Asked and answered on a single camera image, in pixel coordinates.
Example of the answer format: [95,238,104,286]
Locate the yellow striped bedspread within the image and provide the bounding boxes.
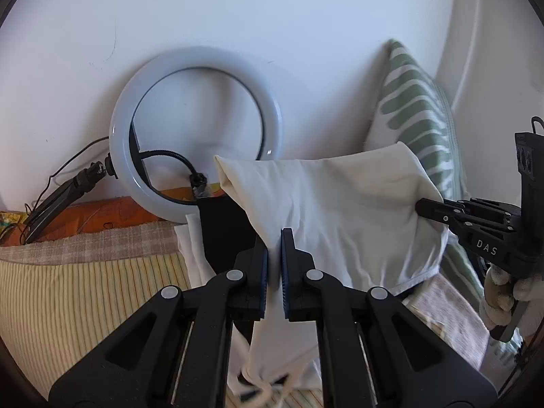
[0,252,324,408]

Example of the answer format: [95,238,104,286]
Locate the white ring light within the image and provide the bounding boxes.
[109,47,283,224]

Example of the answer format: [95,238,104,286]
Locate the person's right hand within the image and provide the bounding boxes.
[479,266,544,328]

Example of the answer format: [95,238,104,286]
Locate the black ring light stand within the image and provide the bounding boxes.
[23,153,115,245]

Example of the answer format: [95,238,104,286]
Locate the thin black cable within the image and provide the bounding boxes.
[25,136,112,213]

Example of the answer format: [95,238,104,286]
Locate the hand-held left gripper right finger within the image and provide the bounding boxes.
[279,228,498,408]

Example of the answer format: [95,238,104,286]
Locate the green striped pillow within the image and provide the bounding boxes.
[363,39,489,302]

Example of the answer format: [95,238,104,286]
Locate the black folded garment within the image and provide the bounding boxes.
[198,198,264,275]

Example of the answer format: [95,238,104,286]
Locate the white camisole top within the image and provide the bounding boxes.
[212,140,450,408]

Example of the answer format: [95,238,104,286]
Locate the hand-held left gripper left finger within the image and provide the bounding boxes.
[48,232,269,408]

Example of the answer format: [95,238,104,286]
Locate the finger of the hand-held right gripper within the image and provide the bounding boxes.
[416,209,517,243]
[415,198,523,220]

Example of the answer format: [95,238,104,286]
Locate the white folded garment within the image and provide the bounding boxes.
[174,215,217,290]

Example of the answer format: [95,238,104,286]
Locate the yellow patterned cloth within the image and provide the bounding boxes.
[0,211,26,239]

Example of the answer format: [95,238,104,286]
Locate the pink checked blanket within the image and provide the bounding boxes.
[0,221,494,366]

